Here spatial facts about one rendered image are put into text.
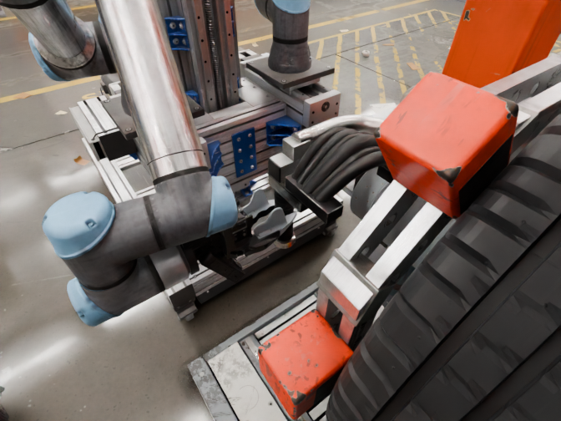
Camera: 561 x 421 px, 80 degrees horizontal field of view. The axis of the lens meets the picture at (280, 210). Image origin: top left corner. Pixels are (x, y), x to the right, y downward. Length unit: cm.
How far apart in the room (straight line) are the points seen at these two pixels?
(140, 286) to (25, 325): 126
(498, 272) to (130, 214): 37
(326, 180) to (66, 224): 30
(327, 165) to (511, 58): 59
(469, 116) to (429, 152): 4
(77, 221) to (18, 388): 123
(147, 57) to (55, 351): 132
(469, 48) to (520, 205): 71
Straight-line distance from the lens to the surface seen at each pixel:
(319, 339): 42
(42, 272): 189
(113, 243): 44
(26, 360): 166
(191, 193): 43
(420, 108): 29
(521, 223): 28
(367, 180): 61
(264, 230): 57
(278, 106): 119
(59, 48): 85
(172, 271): 52
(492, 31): 93
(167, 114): 45
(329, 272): 37
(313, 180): 43
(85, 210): 43
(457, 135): 27
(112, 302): 52
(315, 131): 50
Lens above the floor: 127
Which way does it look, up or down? 45 degrees down
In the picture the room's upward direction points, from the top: straight up
